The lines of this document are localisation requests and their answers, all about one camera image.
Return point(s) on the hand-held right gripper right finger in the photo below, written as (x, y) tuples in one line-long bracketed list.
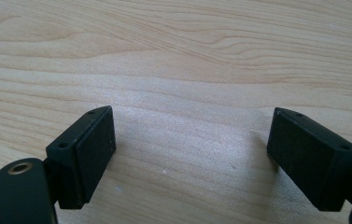
[(313, 161)]

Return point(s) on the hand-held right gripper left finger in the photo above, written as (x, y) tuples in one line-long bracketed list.
[(83, 161)]

